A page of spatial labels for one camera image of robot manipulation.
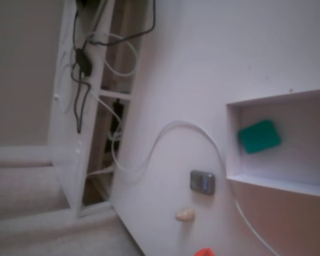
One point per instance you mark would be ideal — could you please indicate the white furniture frame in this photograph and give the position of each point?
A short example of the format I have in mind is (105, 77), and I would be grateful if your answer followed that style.
(66, 106)

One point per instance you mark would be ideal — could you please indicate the small grey metal box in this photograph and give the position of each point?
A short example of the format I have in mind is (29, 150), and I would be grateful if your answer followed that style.
(202, 182)

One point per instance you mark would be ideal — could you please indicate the black plug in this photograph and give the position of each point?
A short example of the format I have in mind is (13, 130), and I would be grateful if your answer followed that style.
(118, 106)

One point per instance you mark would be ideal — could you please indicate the orange fixed gripper finger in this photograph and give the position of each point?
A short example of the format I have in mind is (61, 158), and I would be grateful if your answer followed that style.
(204, 252)

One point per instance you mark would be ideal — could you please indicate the white cardboard bin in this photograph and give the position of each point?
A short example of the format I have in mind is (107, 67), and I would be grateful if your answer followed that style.
(296, 165)

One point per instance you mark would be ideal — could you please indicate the beige seashell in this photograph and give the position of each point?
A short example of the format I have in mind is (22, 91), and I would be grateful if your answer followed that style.
(184, 214)

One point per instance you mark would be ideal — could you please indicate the green cube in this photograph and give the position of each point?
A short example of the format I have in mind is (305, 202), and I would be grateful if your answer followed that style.
(258, 136)

